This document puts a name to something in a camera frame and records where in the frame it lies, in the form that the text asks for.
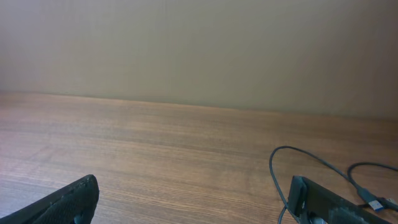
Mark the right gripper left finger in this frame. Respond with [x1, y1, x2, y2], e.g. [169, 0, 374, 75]
[1, 174, 100, 224]

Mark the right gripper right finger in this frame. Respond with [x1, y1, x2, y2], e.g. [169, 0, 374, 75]
[287, 176, 390, 224]

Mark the thick black USB cable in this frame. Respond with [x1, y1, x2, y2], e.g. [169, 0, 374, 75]
[269, 145, 398, 224]

